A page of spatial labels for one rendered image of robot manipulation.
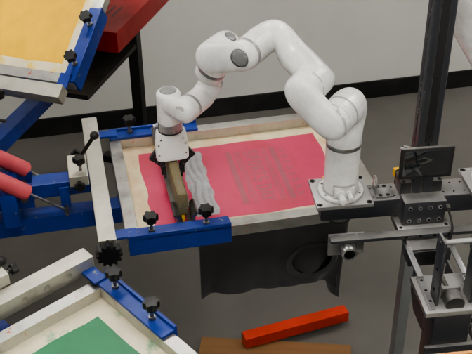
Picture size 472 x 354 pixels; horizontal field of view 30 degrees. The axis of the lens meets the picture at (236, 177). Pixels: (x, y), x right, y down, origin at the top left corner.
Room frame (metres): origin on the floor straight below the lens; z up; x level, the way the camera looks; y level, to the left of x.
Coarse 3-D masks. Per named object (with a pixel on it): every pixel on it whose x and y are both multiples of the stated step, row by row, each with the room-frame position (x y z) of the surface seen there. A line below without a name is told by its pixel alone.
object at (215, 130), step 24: (240, 120) 2.64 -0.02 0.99; (264, 120) 2.64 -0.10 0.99; (288, 120) 2.64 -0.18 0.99; (120, 144) 2.49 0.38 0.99; (144, 144) 2.53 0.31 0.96; (120, 168) 2.35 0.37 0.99; (360, 168) 2.33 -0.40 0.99; (120, 192) 2.21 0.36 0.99; (264, 216) 2.08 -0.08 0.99; (288, 216) 2.08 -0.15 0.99; (312, 216) 2.09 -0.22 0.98
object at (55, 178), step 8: (32, 176) 2.23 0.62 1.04; (40, 176) 2.23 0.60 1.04; (48, 176) 2.23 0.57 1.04; (56, 176) 2.23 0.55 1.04; (64, 176) 2.23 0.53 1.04; (88, 176) 2.23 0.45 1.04; (32, 184) 2.19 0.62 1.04; (40, 184) 2.19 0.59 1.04; (48, 184) 2.19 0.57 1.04; (56, 184) 2.20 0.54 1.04; (64, 184) 2.20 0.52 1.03; (40, 192) 2.18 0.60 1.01; (48, 192) 2.19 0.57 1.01; (56, 192) 2.19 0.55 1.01; (72, 192) 2.20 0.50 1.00; (80, 192) 2.21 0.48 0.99
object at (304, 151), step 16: (224, 144) 2.54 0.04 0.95; (240, 144) 2.54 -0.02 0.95; (256, 144) 2.54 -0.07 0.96; (272, 144) 2.54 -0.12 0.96; (288, 144) 2.53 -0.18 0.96; (304, 144) 2.53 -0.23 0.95; (144, 160) 2.45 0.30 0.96; (208, 160) 2.44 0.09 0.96; (224, 160) 2.44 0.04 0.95; (304, 160) 2.43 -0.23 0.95; (320, 160) 2.43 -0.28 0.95; (144, 176) 2.35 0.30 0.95; (160, 176) 2.35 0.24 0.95; (208, 176) 2.35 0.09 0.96; (224, 176) 2.34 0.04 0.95
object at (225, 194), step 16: (304, 176) 2.34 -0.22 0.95; (320, 176) 2.34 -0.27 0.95; (160, 192) 2.26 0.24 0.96; (224, 192) 2.25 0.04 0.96; (160, 208) 2.18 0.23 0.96; (224, 208) 2.17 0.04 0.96; (240, 208) 2.17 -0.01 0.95; (256, 208) 2.17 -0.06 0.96; (272, 208) 2.17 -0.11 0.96; (288, 208) 2.17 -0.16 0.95; (160, 224) 2.10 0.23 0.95
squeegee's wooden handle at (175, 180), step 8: (176, 160) 2.29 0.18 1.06; (168, 168) 2.28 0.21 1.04; (176, 168) 2.24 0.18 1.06; (176, 176) 2.19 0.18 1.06; (176, 184) 2.15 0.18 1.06; (176, 192) 2.11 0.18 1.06; (184, 192) 2.11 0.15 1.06; (176, 200) 2.11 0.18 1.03; (184, 200) 2.10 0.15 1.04; (184, 208) 2.10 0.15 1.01
